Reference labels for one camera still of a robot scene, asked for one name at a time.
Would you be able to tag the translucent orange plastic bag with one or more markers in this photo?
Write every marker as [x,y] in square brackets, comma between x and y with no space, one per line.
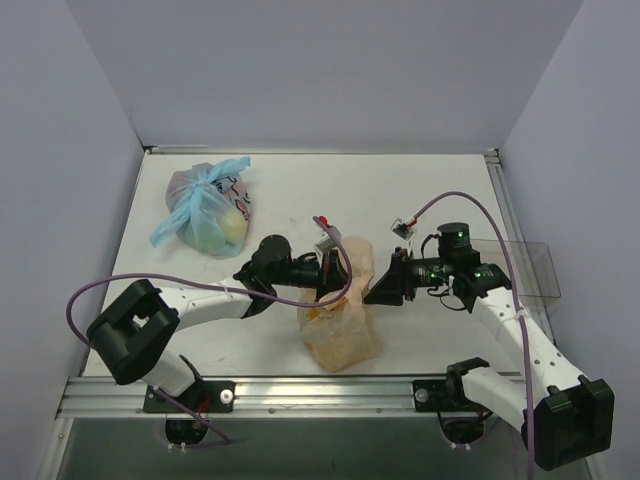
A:
[342,334]

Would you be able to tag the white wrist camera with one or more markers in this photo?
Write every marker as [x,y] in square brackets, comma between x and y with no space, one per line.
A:
[406,230]
[330,237]

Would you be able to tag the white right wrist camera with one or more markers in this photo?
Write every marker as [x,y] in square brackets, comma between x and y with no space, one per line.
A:
[406,230]

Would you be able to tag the clear acrylic box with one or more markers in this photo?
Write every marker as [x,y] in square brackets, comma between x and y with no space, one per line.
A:
[529,263]

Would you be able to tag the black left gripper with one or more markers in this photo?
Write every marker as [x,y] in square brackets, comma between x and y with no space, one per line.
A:
[329,272]

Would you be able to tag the aluminium front rail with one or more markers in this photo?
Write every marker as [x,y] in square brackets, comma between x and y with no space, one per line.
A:
[258,398]

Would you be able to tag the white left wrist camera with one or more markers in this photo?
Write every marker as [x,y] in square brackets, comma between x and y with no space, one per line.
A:
[330,237]

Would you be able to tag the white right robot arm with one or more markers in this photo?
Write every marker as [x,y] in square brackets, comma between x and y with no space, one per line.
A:
[562,415]

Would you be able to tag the blue tied plastic bag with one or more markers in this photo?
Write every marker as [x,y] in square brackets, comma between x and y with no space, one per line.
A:
[209,208]

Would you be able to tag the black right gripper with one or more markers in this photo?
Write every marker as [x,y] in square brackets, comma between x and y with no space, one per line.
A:
[403,276]

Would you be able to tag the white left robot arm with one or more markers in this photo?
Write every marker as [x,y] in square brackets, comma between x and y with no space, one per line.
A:
[131,336]

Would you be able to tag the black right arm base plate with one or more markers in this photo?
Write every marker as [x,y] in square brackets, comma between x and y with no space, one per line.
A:
[431,396]

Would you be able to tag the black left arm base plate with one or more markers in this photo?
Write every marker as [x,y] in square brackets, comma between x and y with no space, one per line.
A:
[207,396]

